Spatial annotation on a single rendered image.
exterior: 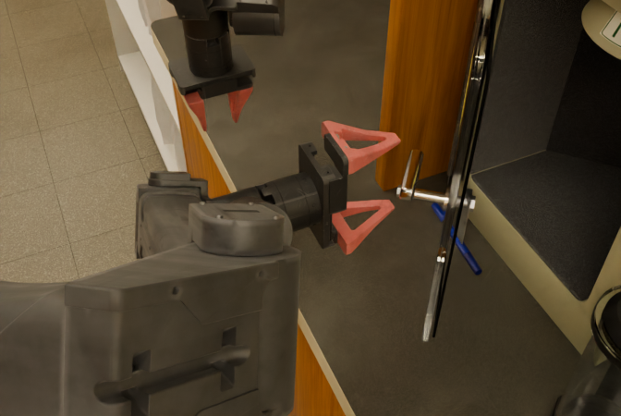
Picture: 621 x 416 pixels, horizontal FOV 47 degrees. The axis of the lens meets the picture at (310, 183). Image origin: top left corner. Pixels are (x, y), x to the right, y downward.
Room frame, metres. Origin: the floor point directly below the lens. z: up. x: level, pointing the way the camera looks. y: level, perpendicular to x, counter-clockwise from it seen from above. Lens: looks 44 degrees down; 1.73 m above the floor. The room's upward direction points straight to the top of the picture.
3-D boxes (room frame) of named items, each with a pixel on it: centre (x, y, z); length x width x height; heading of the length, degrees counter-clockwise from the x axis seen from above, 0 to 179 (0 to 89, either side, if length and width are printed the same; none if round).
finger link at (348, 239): (0.55, -0.05, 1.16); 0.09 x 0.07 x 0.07; 113
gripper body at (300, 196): (0.52, 0.02, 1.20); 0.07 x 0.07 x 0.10; 23
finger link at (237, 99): (0.78, 0.12, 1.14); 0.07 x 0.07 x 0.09; 23
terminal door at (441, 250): (0.63, -0.17, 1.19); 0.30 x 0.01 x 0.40; 166
